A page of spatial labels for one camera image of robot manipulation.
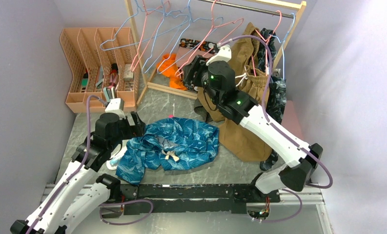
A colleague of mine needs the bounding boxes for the dark patterned hanging garment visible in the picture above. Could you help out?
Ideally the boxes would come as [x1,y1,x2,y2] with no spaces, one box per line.
[255,28,287,171]

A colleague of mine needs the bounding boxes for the blue wire hanger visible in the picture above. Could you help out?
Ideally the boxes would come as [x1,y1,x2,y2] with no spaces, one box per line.
[99,0,194,51]

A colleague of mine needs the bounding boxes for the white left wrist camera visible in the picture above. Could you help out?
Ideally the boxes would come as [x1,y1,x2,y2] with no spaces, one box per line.
[105,98,125,118]

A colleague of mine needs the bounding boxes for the toothbrush blister pack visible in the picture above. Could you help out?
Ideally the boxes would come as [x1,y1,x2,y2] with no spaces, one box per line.
[106,146,127,171]

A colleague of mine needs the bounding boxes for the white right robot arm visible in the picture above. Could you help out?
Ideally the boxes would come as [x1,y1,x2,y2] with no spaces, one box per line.
[183,56,323,202]

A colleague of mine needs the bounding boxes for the pink wire hanger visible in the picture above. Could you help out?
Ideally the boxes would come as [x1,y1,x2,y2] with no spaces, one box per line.
[174,0,244,78]

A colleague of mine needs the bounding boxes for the brown hanging shorts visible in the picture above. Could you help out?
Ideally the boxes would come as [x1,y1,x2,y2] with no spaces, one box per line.
[197,38,272,162]

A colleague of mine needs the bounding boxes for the pink mat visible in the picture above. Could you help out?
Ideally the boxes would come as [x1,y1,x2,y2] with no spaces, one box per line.
[281,100,304,140]

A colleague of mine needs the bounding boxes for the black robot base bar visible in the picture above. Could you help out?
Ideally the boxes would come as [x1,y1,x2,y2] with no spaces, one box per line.
[108,184,280,215]

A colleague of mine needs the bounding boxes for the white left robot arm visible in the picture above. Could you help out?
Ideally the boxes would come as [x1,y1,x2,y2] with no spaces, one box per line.
[10,112,146,234]

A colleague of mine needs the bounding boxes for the black orange patterned garment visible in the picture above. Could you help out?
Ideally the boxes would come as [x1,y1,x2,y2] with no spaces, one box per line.
[180,38,220,92]

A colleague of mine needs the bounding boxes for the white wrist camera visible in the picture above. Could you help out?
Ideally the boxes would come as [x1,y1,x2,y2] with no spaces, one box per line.
[105,98,125,118]
[206,45,232,66]

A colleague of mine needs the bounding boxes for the olive green garment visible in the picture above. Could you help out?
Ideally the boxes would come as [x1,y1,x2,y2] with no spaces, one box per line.
[193,98,213,123]

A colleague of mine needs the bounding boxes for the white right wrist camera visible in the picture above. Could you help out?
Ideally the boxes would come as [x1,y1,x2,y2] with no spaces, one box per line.
[206,45,232,66]

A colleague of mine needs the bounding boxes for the blue leaf-print shorts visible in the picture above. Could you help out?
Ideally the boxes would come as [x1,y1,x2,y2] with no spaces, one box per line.
[116,117,219,185]

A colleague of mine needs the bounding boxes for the pink folded garment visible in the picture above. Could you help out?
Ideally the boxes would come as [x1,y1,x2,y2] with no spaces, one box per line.
[175,47,214,67]

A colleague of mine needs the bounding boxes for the peach plastic desk organizer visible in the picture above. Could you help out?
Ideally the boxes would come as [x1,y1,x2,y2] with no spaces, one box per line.
[60,27,140,113]

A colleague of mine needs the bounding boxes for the wooden clothes rack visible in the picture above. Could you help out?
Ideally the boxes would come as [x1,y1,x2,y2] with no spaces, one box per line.
[124,0,306,105]

